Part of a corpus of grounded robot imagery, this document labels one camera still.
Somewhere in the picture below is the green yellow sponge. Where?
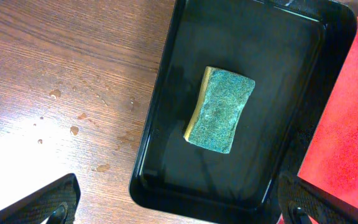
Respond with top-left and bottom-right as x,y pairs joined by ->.
183,66 -> 255,154

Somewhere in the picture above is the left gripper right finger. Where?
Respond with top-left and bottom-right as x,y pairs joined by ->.
278,172 -> 358,224

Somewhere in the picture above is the red plastic tray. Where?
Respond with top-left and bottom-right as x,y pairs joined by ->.
298,18 -> 358,208

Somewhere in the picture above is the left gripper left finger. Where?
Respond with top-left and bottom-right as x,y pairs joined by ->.
0,173 -> 81,224

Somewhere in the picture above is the black plastic tray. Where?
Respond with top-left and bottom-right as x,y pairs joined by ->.
129,1 -> 357,223

